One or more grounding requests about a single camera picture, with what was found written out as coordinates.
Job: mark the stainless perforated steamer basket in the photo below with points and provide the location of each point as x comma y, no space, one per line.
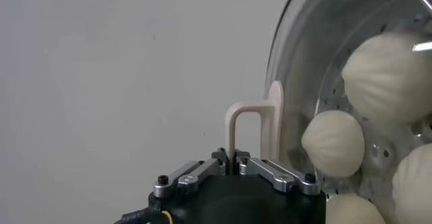
379,151

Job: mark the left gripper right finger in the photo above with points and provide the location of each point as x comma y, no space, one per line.
280,177

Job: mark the white steamed baozi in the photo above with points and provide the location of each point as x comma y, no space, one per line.
334,142
416,185
354,211
388,77

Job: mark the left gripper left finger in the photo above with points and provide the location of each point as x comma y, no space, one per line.
189,176

